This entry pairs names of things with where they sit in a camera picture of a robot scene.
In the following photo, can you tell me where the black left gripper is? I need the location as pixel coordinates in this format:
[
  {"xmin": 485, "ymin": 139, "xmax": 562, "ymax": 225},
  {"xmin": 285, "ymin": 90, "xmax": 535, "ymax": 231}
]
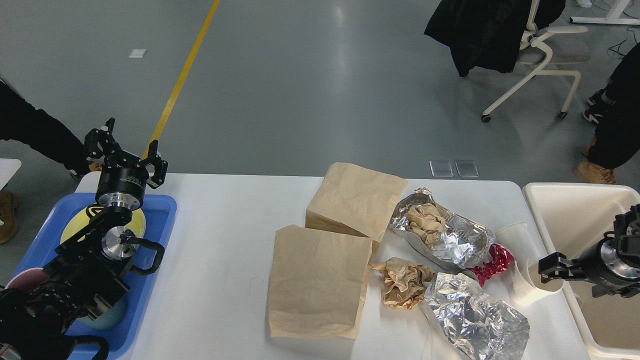
[{"xmin": 83, "ymin": 118, "xmax": 169, "ymax": 211}]

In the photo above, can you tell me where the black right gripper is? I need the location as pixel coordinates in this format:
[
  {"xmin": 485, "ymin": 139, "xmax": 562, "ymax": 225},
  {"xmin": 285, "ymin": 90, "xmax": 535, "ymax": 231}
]
[{"xmin": 538, "ymin": 237, "xmax": 639, "ymax": 299}]

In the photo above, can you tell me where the white paper cup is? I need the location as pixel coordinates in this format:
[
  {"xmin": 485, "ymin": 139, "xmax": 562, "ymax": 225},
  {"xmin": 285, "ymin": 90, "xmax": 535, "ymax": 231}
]
[
  {"xmin": 496, "ymin": 222, "xmax": 546, "ymax": 265},
  {"xmin": 509, "ymin": 260, "xmax": 565, "ymax": 306}
]

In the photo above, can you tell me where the yellow plate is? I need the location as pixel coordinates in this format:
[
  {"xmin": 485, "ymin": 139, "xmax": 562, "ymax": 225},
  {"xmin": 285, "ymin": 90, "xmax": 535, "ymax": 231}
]
[{"xmin": 59, "ymin": 203, "xmax": 147, "ymax": 244}]

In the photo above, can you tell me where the pink ribbed mug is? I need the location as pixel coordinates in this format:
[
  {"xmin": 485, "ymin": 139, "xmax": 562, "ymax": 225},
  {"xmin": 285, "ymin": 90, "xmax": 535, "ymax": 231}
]
[{"xmin": 5, "ymin": 268, "xmax": 49, "ymax": 294}]

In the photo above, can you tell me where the green grey mug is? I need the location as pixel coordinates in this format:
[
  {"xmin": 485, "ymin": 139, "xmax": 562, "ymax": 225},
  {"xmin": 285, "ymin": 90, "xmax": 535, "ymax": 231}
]
[{"xmin": 77, "ymin": 297, "xmax": 128, "ymax": 330}]

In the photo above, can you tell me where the brown paper bag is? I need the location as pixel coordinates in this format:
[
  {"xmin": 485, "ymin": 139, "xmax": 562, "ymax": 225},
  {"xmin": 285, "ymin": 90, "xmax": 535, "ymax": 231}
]
[
  {"xmin": 268, "ymin": 225, "xmax": 373, "ymax": 339},
  {"xmin": 305, "ymin": 162, "xmax": 409, "ymax": 256}
]

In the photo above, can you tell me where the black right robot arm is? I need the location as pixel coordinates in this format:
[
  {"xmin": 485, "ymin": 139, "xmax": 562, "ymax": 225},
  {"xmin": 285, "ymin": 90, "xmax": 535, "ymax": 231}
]
[{"xmin": 537, "ymin": 205, "xmax": 640, "ymax": 299}]

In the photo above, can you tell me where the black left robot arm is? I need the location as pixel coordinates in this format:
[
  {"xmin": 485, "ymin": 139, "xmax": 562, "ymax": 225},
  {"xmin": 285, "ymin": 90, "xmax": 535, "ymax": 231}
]
[{"xmin": 0, "ymin": 118, "xmax": 169, "ymax": 360}]

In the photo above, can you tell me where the white plastic bin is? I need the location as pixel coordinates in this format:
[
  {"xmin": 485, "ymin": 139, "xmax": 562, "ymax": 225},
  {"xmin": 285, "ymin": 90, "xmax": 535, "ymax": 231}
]
[{"xmin": 523, "ymin": 183, "xmax": 640, "ymax": 360}]

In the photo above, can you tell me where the blue plastic tray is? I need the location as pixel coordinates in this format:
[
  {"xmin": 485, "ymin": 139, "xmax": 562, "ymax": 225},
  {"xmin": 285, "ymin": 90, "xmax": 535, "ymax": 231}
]
[{"xmin": 13, "ymin": 193, "xmax": 178, "ymax": 360}]

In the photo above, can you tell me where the upright white paper cup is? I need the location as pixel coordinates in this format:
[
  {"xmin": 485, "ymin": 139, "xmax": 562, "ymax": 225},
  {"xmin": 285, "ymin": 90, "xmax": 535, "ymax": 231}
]
[{"xmin": 496, "ymin": 222, "xmax": 546, "ymax": 265}]

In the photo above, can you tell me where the red foil wrapper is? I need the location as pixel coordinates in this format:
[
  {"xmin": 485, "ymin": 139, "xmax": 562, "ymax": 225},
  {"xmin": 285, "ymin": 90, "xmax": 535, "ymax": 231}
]
[{"xmin": 466, "ymin": 243, "xmax": 515, "ymax": 287}]

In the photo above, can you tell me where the tan boot right side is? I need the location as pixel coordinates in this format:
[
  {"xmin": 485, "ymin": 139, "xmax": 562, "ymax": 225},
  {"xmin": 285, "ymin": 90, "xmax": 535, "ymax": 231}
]
[{"xmin": 573, "ymin": 160, "xmax": 617, "ymax": 185}]

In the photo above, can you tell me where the lower aluminium foil sheet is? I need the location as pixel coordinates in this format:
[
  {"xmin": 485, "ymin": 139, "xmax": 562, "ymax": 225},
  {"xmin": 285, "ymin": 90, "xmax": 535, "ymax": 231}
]
[{"xmin": 422, "ymin": 272, "xmax": 530, "ymax": 360}]

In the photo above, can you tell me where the aluminium foil sheet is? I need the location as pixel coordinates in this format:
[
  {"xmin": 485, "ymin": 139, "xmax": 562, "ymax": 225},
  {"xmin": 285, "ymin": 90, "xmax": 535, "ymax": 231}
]
[
  {"xmin": 422, "ymin": 272, "xmax": 530, "ymax": 360},
  {"xmin": 388, "ymin": 187, "xmax": 496, "ymax": 271}
]

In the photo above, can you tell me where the person in black clothes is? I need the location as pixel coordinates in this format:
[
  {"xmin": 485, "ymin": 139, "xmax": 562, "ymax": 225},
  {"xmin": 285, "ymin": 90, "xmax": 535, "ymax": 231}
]
[{"xmin": 0, "ymin": 80, "xmax": 102, "ymax": 178}]

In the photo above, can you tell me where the white side table corner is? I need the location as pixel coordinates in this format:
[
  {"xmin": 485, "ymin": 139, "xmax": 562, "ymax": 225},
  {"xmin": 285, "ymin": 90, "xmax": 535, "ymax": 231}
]
[{"xmin": 0, "ymin": 158, "xmax": 22, "ymax": 191}]

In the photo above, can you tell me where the upper aluminium foil sheet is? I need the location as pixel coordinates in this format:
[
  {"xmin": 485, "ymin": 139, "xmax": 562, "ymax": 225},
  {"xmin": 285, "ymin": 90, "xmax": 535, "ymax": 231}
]
[{"xmin": 388, "ymin": 187, "xmax": 496, "ymax": 271}]

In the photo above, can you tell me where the crumpled paper in foil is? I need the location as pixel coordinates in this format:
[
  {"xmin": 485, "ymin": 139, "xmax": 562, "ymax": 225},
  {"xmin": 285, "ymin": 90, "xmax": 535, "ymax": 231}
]
[{"xmin": 404, "ymin": 203, "xmax": 446, "ymax": 246}]

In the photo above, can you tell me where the crumpled brown paper ball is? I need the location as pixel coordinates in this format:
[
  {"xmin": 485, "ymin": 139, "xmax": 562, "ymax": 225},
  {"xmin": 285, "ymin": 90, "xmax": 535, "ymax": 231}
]
[{"xmin": 369, "ymin": 257, "xmax": 435, "ymax": 310}]

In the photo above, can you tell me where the black white sneaker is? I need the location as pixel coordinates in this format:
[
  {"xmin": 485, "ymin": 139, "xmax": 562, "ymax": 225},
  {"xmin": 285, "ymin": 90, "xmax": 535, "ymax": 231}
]
[{"xmin": 582, "ymin": 88, "xmax": 612, "ymax": 125}]

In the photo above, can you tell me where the white office chair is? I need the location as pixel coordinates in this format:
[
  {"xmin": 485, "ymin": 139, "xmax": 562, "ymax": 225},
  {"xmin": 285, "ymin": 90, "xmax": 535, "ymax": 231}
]
[{"xmin": 481, "ymin": 0, "xmax": 591, "ymax": 123}]

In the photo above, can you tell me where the black jacket on chair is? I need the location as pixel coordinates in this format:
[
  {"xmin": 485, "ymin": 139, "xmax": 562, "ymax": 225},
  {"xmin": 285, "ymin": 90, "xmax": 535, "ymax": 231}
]
[{"xmin": 424, "ymin": 0, "xmax": 567, "ymax": 78}]

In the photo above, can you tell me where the white desk base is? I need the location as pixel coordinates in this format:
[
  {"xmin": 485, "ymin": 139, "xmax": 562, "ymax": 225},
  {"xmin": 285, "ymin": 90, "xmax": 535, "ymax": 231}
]
[{"xmin": 569, "ymin": 0, "xmax": 640, "ymax": 27}]

